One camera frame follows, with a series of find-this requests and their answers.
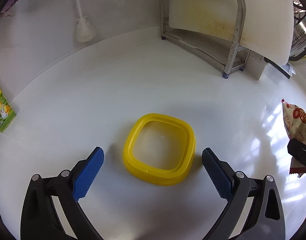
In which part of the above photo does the red white snack wrapper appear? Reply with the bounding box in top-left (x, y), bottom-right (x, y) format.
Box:
top-left (281, 99), bottom-right (306, 178)

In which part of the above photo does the pot lid with handle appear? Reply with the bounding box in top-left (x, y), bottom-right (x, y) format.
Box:
top-left (289, 16), bottom-right (306, 57)

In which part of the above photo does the yellow seasoning pouch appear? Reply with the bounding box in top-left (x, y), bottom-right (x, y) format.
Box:
top-left (0, 88), bottom-right (16, 133)

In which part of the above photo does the yellow plastic lid ring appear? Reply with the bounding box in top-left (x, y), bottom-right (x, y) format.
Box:
top-left (122, 112), bottom-right (196, 186)

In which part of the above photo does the grey purple hanging cloth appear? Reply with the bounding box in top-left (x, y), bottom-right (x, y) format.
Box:
top-left (0, 0), bottom-right (18, 18)

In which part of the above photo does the blue white bottle brush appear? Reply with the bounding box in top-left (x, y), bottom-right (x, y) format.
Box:
top-left (76, 0), bottom-right (96, 43)

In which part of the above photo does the white cutting board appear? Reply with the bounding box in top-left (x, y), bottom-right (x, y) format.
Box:
top-left (169, 0), bottom-right (294, 65)

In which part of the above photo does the metal cutting board rack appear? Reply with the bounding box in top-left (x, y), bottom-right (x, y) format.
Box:
top-left (159, 0), bottom-right (250, 79)

